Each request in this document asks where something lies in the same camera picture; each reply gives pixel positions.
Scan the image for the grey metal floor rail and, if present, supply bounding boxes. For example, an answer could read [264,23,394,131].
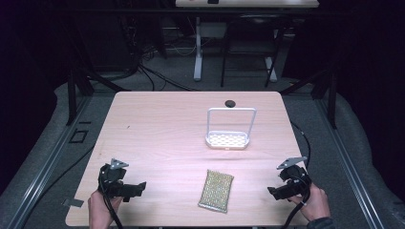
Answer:
[5,94,92,229]
[314,98,388,229]

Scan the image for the white sponge holder rack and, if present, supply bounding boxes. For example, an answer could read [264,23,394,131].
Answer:
[204,107,258,151]

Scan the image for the black cable beside table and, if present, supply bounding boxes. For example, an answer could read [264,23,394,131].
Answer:
[289,121,311,170]

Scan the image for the black chair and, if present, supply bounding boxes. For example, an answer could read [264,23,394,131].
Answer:
[220,13,285,89]

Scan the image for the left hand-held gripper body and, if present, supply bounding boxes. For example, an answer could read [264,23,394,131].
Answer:
[97,157,131,198]

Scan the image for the yellow green mesh sponge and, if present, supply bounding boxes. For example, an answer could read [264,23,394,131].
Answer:
[198,169,235,214]

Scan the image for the bundle of black floor cables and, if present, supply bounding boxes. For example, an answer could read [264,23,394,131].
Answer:
[127,18,202,93]

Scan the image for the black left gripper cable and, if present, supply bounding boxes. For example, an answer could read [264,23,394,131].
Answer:
[97,167,124,229]

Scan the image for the black cable on floor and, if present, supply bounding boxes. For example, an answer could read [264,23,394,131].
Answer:
[18,144,96,229]

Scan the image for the person's left hand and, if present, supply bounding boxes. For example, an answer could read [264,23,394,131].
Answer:
[87,190,124,229]

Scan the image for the grey tape piece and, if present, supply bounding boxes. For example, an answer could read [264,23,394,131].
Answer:
[62,198,85,208]

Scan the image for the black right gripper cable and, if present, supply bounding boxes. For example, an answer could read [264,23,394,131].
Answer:
[280,177,311,229]

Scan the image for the black metal stand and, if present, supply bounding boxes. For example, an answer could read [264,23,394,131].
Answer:
[65,63,132,126]
[280,68,338,130]

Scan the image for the person's right hand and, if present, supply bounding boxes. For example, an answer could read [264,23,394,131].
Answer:
[288,182,331,222]

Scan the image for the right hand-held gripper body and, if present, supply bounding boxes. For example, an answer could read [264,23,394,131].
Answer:
[275,156,312,198]

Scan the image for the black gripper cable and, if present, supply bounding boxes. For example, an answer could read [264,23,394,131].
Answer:
[97,167,124,229]
[280,177,311,229]

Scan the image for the white desk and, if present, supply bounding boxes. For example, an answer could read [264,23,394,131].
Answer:
[175,0,320,83]

